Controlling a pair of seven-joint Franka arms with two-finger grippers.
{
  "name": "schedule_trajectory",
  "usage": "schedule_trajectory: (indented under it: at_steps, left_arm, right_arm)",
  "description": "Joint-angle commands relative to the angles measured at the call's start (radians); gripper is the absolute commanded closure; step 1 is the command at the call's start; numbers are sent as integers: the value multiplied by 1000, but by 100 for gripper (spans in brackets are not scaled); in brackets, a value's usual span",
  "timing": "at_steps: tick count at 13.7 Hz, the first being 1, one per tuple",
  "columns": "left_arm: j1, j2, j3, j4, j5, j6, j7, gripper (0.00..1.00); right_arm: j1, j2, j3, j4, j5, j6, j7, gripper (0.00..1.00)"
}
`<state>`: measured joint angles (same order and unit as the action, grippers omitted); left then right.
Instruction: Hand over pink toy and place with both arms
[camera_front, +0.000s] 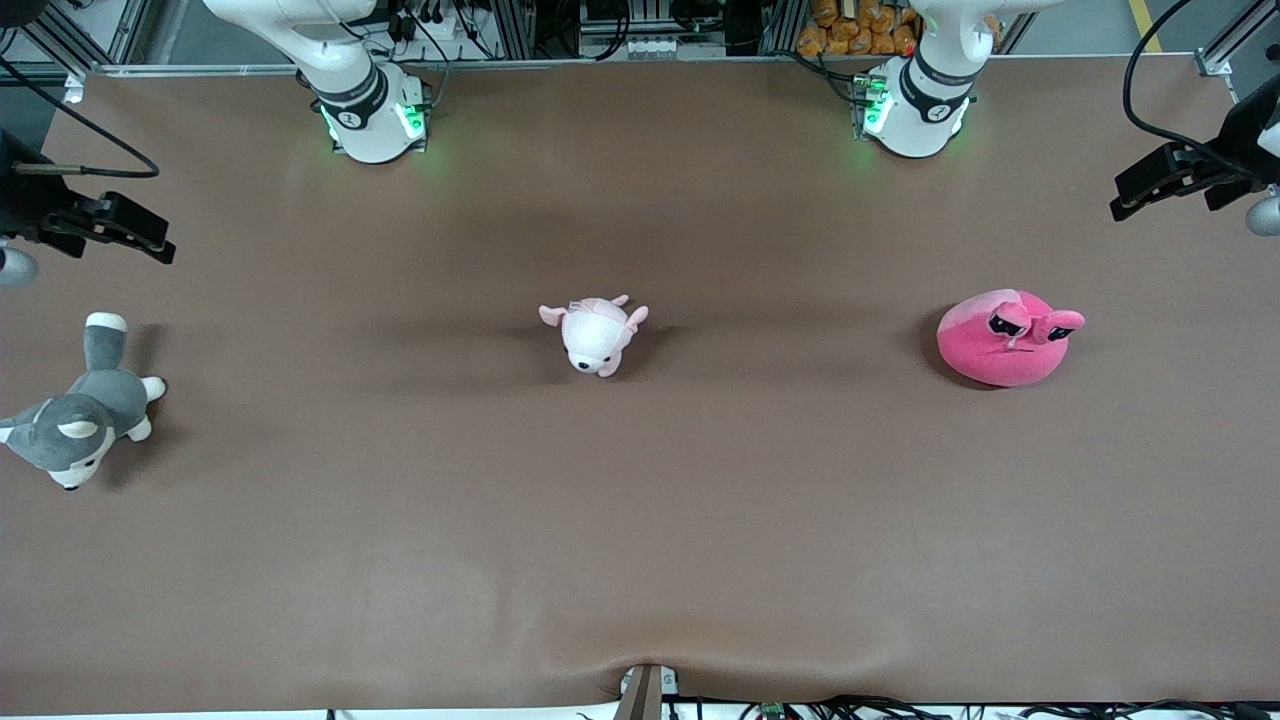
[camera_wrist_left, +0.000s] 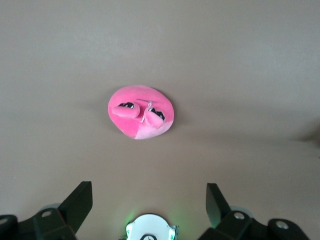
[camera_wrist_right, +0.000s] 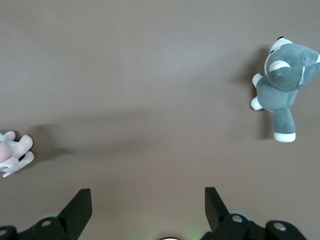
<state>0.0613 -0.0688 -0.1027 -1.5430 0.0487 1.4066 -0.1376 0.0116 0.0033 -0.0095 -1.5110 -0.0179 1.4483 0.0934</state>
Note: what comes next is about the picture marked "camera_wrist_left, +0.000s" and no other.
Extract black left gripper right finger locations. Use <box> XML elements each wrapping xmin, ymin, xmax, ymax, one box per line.
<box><xmin>199</xmin><ymin>182</ymin><xmax>311</xmax><ymax>240</ymax></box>

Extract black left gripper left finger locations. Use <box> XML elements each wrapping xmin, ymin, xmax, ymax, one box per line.
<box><xmin>0</xmin><ymin>181</ymin><xmax>94</xmax><ymax>240</ymax></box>

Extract pink round plush toy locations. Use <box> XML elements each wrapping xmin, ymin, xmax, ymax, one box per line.
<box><xmin>107</xmin><ymin>85</ymin><xmax>175</xmax><ymax>141</ymax></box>

